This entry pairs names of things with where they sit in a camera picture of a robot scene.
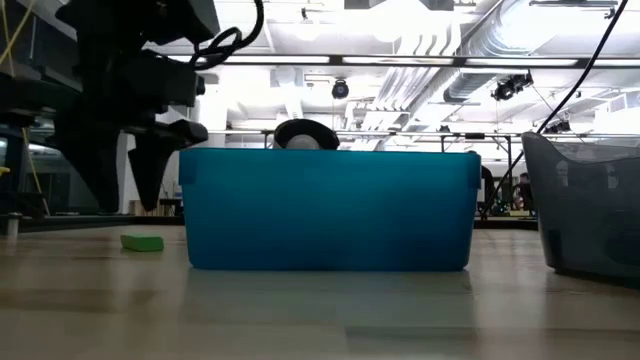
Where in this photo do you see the black round overhead camera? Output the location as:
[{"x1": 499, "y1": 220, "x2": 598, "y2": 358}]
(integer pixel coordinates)
[{"x1": 330, "y1": 78, "x2": 351, "y2": 101}]

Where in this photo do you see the white desk lamp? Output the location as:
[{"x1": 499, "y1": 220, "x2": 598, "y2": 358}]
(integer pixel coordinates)
[{"x1": 272, "y1": 118, "x2": 341, "y2": 151}]

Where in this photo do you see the black table frame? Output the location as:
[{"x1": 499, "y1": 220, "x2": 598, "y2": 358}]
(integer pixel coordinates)
[{"x1": 19, "y1": 213, "x2": 540, "y2": 232}]

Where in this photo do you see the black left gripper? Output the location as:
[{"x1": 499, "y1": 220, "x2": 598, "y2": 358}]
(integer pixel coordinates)
[{"x1": 53, "y1": 48, "x2": 210, "y2": 215}]

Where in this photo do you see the person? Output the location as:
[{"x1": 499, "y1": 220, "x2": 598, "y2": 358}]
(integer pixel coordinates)
[{"x1": 514, "y1": 172, "x2": 534, "y2": 216}]

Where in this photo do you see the small black ceiling fixture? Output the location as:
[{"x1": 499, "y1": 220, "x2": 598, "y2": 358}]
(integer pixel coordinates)
[{"x1": 543, "y1": 119, "x2": 572, "y2": 136}]

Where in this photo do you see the grey translucent plastic bin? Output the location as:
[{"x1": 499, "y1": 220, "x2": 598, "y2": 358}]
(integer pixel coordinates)
[{"x1": 521, "y1": 131, "x2": 640, "y2": 280}]

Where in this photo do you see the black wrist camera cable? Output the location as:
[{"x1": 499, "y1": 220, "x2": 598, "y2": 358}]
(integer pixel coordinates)
[{"x1": 188, "y1": 0, "x2": 266, "y2": 71}]

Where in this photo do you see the yellow cord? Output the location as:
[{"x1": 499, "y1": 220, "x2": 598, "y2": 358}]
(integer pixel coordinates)
[{"x1": 0, "y1": 0, "x2": 51, "y2": 217}]

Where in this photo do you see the long black hanging cable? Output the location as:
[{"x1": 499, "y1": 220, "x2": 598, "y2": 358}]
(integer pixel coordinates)
[{"x1": 479, "y1": 0, "x2": 631, "y2": 221}]

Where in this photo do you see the green eraser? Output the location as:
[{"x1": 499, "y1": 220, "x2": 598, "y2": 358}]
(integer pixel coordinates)
[{"x1": 119, "y1": 232, "x2": 165, "y2": 253}]

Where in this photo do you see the blue plastic bin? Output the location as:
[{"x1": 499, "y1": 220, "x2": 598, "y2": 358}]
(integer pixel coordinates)
[{"x1": 178, "y1": 146, "x2": 482, "y2": 273}]

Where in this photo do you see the small grey metal post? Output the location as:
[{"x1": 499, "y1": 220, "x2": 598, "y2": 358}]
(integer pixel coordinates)
[{"x1": 5, "y1": 212, "x2": 24, "y2": 237}]

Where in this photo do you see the black overhead frame rail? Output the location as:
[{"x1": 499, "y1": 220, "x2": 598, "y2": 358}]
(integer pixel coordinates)
[{"x1": 164, "y1": 52, "x2": 640, "y2": 70}]

